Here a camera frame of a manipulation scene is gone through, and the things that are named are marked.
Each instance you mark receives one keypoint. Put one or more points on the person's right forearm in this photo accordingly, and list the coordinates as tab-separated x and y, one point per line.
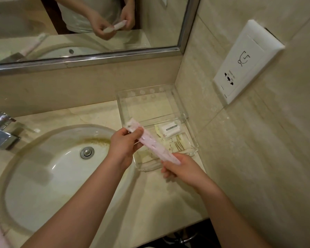
227	219

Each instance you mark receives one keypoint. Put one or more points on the clear acrylic amenity tray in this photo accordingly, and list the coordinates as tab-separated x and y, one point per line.
155	108

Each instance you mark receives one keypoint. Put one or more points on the person's left hand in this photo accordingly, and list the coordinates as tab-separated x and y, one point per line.
122	147

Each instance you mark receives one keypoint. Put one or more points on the small white amenity box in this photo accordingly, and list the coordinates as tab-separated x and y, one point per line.
171	129

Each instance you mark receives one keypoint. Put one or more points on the person's left thumb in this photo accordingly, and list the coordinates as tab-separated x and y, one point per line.
135	132

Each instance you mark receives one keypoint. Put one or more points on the metal framed wall mirror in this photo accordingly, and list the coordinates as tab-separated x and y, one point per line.
149	36

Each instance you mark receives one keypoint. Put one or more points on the person's right hand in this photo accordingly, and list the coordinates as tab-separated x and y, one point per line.
186	170

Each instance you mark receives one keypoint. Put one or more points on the pink toothbrush packet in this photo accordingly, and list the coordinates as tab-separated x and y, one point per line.
155	144

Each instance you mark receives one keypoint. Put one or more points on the plain cream amenity sachet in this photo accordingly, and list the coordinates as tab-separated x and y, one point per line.
158	130

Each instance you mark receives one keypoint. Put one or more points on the striped cream amenity sachet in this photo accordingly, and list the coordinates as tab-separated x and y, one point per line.
180	145

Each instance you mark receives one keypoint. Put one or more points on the chrome drain pipe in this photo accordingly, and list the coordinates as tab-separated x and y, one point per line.
186	238

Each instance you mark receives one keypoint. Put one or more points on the white wall socket cover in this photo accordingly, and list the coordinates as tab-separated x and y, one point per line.
248	61

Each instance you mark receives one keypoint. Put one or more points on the chrome sink drain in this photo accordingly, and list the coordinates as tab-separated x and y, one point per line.
87	152

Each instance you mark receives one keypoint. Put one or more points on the chrome faucet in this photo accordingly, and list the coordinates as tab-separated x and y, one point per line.
2	134

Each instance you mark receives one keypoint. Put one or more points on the person's left forearm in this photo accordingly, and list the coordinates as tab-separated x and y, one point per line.
80	206

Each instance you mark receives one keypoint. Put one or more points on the white oval sink basin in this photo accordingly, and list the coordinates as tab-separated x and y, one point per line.
54	183

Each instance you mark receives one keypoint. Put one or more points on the person's right thumb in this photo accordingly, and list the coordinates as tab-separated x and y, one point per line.
176	158

